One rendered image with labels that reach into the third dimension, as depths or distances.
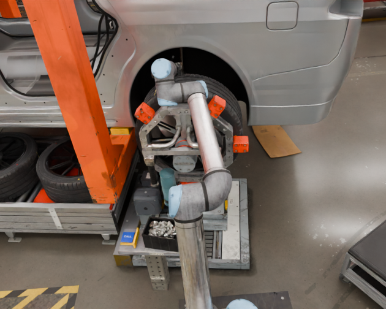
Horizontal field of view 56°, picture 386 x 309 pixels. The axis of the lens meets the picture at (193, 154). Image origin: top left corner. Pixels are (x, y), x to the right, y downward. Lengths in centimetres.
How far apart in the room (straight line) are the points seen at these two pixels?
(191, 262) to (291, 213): 159
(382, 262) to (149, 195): 147
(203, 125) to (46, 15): 83
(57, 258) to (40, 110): 107
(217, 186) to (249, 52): 107
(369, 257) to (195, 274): 118
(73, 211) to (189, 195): 142
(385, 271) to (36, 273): 223
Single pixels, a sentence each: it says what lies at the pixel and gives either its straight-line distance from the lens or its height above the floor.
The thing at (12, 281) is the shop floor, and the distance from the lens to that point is 294.
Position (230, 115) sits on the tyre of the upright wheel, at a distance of 209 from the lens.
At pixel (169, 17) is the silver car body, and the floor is 149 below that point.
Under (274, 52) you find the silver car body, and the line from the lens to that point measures 225.
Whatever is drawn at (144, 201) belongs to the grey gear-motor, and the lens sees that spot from 252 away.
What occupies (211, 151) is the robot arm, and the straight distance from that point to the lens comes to 148.
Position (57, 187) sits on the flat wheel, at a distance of 272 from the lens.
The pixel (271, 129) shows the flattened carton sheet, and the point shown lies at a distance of 376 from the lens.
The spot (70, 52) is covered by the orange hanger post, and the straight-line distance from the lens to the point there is 183.
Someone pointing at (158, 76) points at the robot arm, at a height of 141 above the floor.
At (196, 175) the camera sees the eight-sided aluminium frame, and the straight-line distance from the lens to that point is 230.
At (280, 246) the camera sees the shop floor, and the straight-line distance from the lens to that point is 272.
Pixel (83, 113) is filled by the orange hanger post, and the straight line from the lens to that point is 197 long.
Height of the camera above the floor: 214
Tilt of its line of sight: 38 degrees down
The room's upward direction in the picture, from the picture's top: 6 degrees counter-clockwise
